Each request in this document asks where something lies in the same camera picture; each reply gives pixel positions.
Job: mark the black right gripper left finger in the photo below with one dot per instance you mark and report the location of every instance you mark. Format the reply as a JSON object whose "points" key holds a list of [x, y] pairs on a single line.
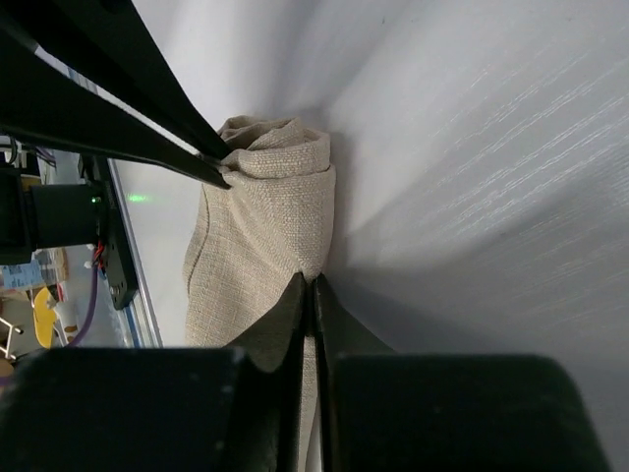
{"points": [[234, 408]]}

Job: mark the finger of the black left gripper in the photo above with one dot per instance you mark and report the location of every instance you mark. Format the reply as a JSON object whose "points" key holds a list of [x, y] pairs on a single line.
{"points": [[122, 57], [42, 106]]}

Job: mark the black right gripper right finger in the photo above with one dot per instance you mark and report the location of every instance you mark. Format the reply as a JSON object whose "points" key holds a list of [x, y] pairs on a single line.
{"points": [[386, 411]]}

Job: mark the beige cloth napkin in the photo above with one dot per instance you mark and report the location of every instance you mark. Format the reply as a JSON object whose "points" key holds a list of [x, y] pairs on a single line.
{"points": [[274, 223]]}

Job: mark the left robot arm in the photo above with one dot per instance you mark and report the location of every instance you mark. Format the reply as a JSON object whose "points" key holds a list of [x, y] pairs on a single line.
{"points": [[51, 216]]}

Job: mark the aluminium front rail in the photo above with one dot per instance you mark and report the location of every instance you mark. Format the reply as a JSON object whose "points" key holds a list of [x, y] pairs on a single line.
{"points": [[123, 314]]}

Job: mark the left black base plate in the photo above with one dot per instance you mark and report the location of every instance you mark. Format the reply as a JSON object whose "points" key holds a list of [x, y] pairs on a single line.
{"points": [[116, 257]]}

